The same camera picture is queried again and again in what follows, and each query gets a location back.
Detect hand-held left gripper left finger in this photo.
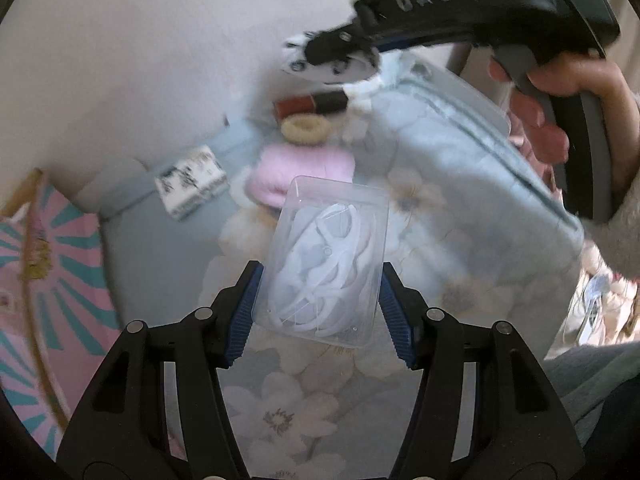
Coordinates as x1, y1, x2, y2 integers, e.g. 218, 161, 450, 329
56, 261, 265, 480

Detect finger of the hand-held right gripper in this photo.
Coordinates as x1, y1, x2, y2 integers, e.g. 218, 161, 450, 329
280, 35, 385, 87
304, 25, 382, 67

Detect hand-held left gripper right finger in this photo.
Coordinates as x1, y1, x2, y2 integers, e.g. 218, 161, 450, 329
378, 262, 587, 480

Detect clear plastic floss pick box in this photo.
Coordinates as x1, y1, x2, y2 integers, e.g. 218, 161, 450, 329
251, 175, 392, 350

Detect person's right forearm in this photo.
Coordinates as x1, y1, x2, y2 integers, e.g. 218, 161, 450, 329
575, 87, 640, 281

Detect person's right hand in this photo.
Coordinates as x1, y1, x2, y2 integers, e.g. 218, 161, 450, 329
487, 54, 637, 167

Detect dark red lipstick tube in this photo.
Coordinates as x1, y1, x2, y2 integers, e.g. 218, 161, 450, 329
273, 92, 350, 120

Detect white crumpled tissue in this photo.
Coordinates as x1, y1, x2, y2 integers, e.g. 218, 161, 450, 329
341, 77, 386, 143

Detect beige hair scrunchie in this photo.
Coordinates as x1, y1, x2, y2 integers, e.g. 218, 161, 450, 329
279, 115, 332, 147

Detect pink folded cloth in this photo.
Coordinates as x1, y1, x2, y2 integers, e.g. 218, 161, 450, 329
244, 144, 357, 209

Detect small white printed box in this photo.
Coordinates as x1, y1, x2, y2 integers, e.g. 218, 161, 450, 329
154, 144, 232, 222

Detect pink striped cushion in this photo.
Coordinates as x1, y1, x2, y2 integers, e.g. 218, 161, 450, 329
0, 169, 173, 466

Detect floral printed cloth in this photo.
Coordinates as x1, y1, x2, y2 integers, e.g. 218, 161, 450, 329
547, 240, 640, 358

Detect person's grey trousers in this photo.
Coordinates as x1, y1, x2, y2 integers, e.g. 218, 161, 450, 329
542, 342, 640, 466

